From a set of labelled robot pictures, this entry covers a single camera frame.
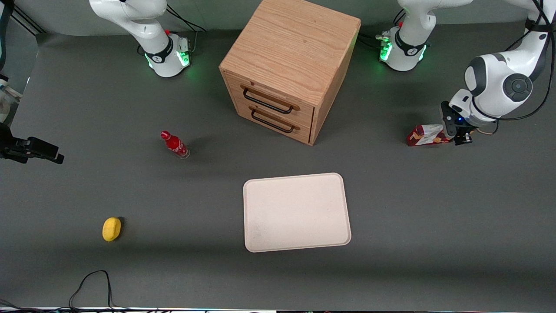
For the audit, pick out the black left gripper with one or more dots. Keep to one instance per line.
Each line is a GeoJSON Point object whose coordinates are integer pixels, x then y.
{"type": "Point", "coordinates": [465, 131]}

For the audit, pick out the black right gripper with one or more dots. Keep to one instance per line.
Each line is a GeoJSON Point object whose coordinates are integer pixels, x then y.
{"type": "Point", "coordinates": [14, 148]}

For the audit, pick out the red snack bag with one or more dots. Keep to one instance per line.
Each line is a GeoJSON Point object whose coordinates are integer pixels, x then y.
{"type": "Point", "coordinates": [428, 134]}

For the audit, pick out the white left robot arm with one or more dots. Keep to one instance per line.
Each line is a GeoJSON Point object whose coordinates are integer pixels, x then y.
{"type": "Point", "coordinates": [499, 82]}

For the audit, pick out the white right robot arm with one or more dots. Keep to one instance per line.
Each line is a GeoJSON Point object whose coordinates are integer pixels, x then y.
{"type": "Point", "coordinates": [147, 26]}

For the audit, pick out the beige rectangular tray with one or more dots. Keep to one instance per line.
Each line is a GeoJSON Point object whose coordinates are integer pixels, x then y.
{"type": "Point", "coordinates": [295, 213]}

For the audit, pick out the yellow lemon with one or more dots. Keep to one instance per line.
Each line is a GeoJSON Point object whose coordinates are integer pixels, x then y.
{"type": "Point", "coordinates": [111, 229]}

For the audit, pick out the red cola bottle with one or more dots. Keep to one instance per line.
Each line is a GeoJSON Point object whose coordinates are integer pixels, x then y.
{"type": "Point", "coordinates": [176, 145]}

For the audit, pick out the wooden drawer front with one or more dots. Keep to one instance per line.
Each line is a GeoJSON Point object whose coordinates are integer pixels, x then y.
{"type": "Point", "coordinates": [278, 93]}
{"type": "Point", "coordinates": [278, 128]}

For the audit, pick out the wooden two-drawer cabinet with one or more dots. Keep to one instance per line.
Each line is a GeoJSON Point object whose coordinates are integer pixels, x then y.
{"type": "Point", "coordinates": [291, 48]}

